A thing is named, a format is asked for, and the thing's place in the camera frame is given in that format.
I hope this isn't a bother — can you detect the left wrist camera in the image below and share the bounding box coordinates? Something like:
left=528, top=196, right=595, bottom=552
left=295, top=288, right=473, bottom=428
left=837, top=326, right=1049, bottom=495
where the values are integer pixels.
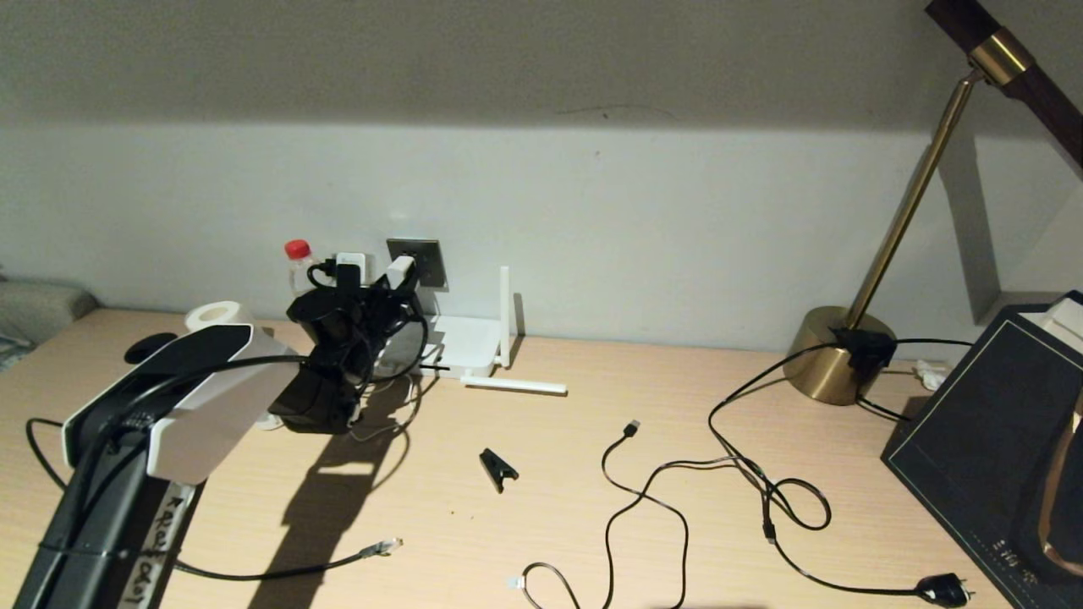
left=335, top=251, right=367, bottom=293

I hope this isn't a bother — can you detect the thin black cable white connector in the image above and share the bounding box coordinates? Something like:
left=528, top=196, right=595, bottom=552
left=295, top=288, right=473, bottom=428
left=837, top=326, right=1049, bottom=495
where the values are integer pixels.
left=508, top=562, right=585, bottom=609

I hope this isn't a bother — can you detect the thin white power cable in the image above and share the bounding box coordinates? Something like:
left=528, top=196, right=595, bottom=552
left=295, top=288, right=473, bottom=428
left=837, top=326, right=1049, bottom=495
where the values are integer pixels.
left=349, top=372, right=424, bottom=444

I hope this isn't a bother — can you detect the black USB cable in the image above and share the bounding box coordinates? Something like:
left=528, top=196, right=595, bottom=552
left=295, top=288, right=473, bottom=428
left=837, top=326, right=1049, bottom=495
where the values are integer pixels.
left=601, top=420, right=775, bottom=609

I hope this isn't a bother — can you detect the brass desk lamp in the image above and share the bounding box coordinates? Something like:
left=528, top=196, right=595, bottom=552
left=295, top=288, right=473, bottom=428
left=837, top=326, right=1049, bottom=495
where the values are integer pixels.
left=785, top=0, right=1083, bottom=405

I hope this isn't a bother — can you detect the white router with antennas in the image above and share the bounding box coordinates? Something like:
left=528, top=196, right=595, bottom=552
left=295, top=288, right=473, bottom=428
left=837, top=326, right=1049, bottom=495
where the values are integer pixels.
left=419, top=266, right=568, bottom=397

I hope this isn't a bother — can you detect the clear water bottle red cap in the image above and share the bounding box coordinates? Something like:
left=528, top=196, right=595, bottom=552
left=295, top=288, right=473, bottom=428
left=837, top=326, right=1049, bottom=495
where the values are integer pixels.
left=284, top=239, right=318, bottom=297

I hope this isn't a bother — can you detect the grey cushion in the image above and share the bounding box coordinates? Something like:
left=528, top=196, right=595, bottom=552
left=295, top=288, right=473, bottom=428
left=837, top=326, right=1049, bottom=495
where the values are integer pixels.
left=0, top=282, right=101, bottom=343

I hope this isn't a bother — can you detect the black lamp power cord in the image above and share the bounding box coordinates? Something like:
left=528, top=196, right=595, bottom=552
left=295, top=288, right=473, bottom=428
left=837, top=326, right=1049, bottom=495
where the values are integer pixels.
left=707, top=328, right=974, bottom=606

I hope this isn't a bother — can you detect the white toilet paper roll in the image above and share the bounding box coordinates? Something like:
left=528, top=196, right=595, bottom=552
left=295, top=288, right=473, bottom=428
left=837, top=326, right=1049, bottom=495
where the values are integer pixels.
left=184, top=300, right=255, bottom=335

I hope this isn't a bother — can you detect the patterned grey fabric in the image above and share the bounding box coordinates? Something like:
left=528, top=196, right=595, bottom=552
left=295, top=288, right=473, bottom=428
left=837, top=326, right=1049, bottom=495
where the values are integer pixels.
left=0, top=334, right=39, bottom=373

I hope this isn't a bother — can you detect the dark gift bag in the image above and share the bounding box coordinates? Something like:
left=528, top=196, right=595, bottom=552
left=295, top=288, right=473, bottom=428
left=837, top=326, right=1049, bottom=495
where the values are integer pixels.
left=880, top=292, right=1083, bottom=609

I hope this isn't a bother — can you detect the black round desk grommet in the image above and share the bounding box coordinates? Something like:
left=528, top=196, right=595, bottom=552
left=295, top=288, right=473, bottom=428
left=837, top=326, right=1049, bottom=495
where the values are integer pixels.
left=124, top=332, right=179, bottom=365

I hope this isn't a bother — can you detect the black left camera cable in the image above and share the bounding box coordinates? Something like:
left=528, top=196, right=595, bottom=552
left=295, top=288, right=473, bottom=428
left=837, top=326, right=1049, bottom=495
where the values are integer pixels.
left=80, top=261, right=428, bottom=466

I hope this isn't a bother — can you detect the small black clip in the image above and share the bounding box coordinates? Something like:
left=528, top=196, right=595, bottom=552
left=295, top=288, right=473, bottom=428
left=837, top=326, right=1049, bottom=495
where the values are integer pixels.
left=479, top=447, right=520, bottom=493

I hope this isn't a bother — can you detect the grey wall power socket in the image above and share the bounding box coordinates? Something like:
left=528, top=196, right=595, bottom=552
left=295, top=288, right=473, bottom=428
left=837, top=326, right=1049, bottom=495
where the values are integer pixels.
left=387, top=239, right=446, bottom=290

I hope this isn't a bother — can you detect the white box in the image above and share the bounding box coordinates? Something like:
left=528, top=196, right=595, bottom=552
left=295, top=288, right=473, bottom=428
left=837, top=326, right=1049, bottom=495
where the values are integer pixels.
left=1015, top=296, right=1083, bottom=360

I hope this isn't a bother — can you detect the black ethernet cable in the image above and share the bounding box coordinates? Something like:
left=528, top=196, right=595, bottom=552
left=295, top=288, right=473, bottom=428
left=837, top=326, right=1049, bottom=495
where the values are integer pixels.
left=24, top=417, right=404, bottom=583

